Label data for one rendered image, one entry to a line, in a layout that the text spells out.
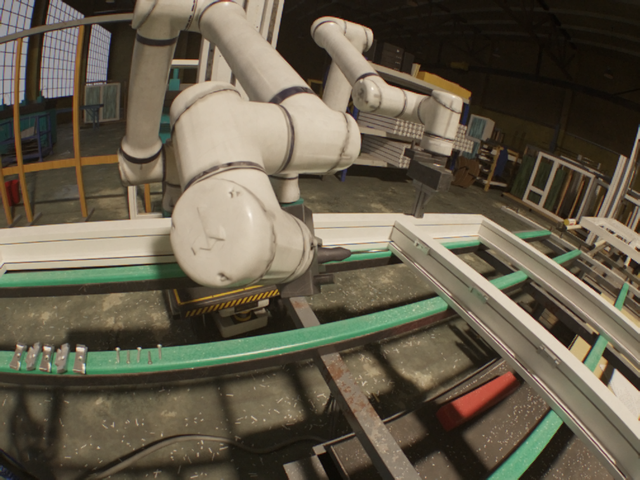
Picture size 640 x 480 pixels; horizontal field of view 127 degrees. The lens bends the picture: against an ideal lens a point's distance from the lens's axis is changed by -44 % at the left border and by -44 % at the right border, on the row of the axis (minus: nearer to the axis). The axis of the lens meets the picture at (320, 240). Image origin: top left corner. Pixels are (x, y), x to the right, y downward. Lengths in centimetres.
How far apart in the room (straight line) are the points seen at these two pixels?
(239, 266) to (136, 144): 86
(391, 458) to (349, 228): 51
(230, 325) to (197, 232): 128
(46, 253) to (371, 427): 69
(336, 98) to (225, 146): 106
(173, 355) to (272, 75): 42
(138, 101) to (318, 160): 67
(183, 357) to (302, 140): 32
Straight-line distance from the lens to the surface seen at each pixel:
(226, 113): 29
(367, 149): 554
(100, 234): 63
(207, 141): 27
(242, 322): 151
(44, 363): 49
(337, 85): 129
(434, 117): 77
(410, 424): 74
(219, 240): 22
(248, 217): 21
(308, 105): 38
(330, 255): 54
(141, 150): 104
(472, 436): 81
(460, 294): 64
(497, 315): 59
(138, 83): 89
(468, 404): 80
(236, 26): 62
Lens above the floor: 119
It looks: 27 degrees down
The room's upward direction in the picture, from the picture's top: 10 degrees clockwise
